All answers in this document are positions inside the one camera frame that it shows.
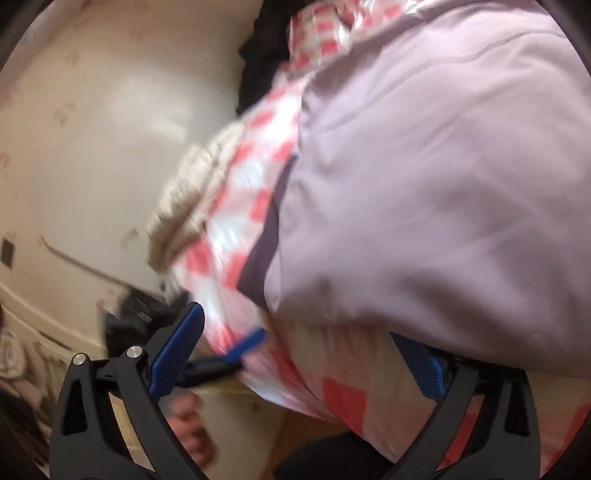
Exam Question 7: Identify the lilac purple jacket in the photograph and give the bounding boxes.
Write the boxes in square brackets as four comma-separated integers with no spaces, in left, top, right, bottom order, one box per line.
[238,1,590,378]

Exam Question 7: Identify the black clothes pile at headboard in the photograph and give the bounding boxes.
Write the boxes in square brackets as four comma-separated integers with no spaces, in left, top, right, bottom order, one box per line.
[235,0,311,116]

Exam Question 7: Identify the person's left hand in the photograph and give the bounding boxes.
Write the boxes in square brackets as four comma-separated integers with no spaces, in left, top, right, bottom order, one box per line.
[167,391,216,469]

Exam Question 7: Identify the pink checked plastic bed cover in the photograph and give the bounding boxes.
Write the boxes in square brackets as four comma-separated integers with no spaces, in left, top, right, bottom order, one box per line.
[171,1,590,479]

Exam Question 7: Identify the beige quilted blanket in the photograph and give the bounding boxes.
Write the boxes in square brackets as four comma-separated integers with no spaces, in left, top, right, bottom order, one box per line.
[146,120,245,273]

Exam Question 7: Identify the white headboard panel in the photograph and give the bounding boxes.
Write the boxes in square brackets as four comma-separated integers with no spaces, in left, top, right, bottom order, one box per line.
[15,22,242,293]

